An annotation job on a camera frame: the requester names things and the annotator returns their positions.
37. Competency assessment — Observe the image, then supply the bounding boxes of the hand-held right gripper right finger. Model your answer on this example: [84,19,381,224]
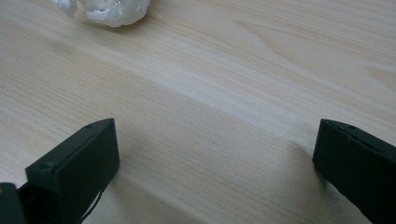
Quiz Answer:
[312,118,396,224]

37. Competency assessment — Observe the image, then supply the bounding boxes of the white paper ball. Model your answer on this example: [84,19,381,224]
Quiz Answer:
[78,0,152,28]
[49,0,78,18]

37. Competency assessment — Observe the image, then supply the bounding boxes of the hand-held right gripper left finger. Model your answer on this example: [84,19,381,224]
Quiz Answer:
[18,118,121,224]

